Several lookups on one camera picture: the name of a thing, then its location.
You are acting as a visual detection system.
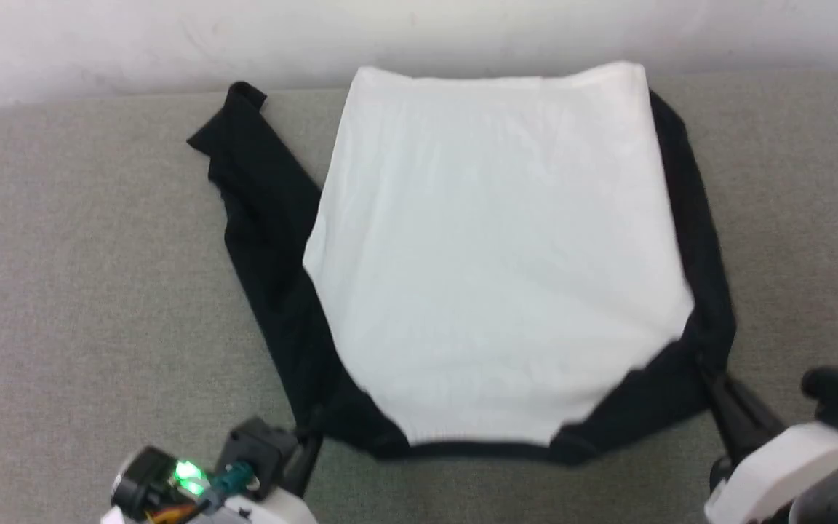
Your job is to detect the grey-green fabric sofa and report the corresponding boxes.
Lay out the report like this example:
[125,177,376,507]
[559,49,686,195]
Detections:
[0,69,838,524]

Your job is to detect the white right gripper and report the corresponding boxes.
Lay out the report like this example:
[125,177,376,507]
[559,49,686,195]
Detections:
[695,357,838,524]

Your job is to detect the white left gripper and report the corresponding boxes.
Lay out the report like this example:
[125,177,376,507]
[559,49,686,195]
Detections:
[197,433,324,524]

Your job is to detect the white and black shirt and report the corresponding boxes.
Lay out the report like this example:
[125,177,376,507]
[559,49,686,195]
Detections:
[186,60,738,467]

